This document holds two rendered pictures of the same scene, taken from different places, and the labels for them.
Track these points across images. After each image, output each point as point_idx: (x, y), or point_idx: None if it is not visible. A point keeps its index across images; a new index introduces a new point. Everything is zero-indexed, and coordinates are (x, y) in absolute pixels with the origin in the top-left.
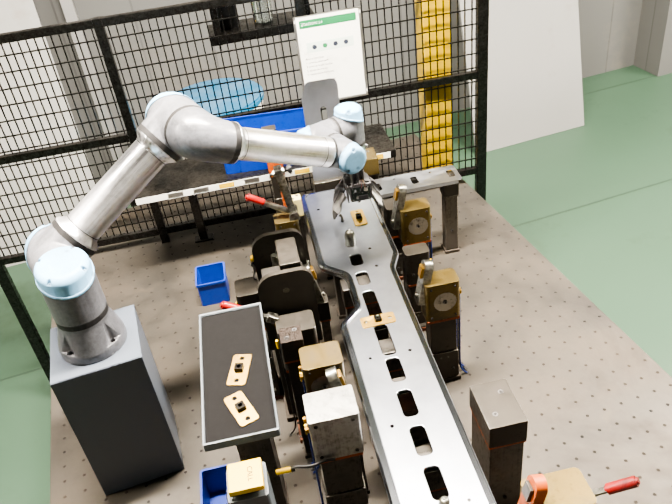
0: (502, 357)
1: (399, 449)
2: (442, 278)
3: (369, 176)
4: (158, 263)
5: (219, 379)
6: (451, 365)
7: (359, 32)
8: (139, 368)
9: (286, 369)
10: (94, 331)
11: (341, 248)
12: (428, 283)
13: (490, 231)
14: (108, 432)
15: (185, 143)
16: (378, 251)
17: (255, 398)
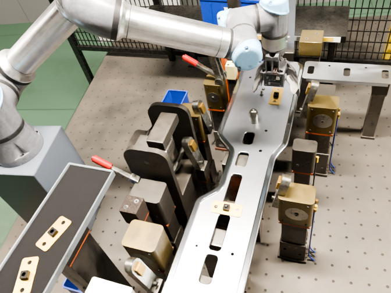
0: (353, 260)
1: None
2: (299, 195)
3: (310, 56)
4: (159, 75)
5: (36, 235)
6: (298, 253)
7: None
8: (34, 181)
9: None
10: (4, 147)
11: (244, 122)
12: (282, 195)
13: None
14: (27, 208)
15: (68, 13)
16: (270, 136)
17: (42, 271)
